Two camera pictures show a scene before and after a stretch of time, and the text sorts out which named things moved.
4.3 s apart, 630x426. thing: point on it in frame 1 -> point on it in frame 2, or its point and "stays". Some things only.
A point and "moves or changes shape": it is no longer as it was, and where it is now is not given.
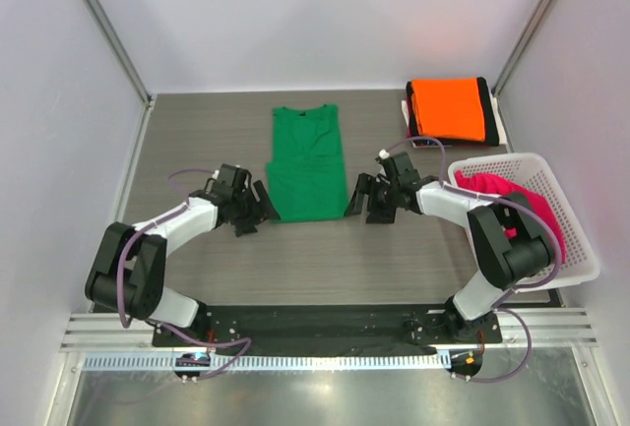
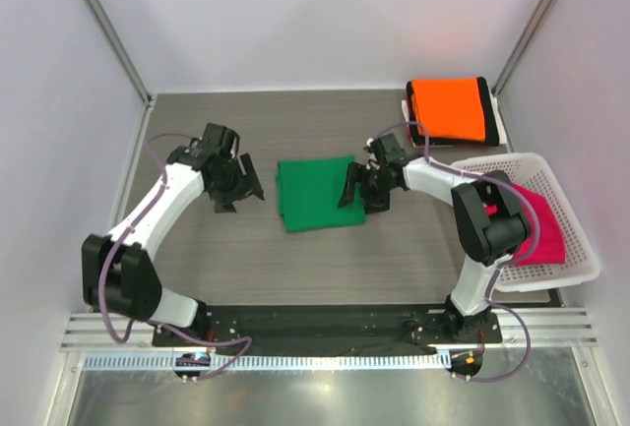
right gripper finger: (359, 203) -> (353, 175)
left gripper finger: (246, 227) -> (224, 208)
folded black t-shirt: (491, 137) stays
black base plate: (411, 328) stays
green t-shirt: (305, 176) moves or changes shape
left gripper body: (247, 209) -> (232, 184)
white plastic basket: (580, 263) stays
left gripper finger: (267, 209) -> (252, 175)
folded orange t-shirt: (449, 107) stays
